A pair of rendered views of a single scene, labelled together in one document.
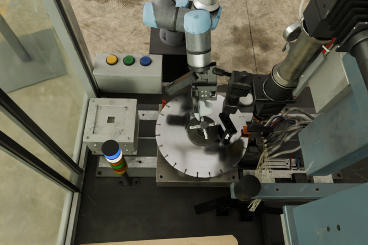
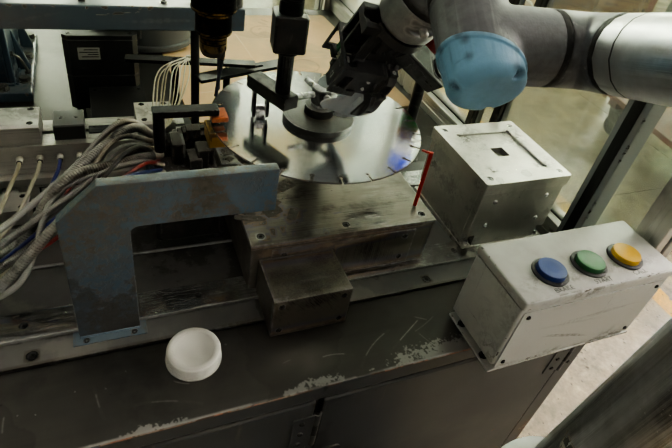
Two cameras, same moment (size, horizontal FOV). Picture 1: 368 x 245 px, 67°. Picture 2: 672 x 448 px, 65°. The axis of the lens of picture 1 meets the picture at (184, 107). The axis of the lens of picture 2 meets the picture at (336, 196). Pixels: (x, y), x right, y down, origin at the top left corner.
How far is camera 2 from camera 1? 1.23 m
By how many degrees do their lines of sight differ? 79
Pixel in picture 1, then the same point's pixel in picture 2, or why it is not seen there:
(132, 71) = (552, 239)
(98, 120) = (519, 149)
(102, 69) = (617, 232)
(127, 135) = (451, 133)
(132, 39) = not seen: outside the picture
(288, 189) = (141, 2)
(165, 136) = (385, 107)
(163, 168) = not seen: hidden behind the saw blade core
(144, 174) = not seen: hidden behind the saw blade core
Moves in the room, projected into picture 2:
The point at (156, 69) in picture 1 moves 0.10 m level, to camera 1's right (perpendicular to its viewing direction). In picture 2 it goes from (505, 258) to (439, 263)
